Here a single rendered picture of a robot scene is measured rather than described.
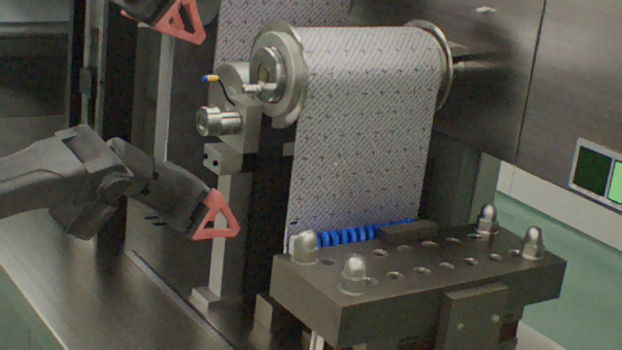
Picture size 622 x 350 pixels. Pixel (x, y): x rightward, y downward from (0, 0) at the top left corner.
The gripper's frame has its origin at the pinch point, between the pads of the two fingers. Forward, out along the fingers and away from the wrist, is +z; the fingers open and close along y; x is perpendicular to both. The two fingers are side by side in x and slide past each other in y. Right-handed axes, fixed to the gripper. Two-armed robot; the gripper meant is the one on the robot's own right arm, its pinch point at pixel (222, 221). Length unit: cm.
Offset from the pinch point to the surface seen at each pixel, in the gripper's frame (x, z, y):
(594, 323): 25, 244, -96
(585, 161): 32.1, 28.9, 23.5
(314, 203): 8.4, 11.6, 0.7
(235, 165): 7.1, 2.0, -6.7
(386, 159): 19.2, 18.8, 0.8
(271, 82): 19.2, -2.6, -3.3
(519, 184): 67, 285, -194
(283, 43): 24.3, -4.4, -3.2
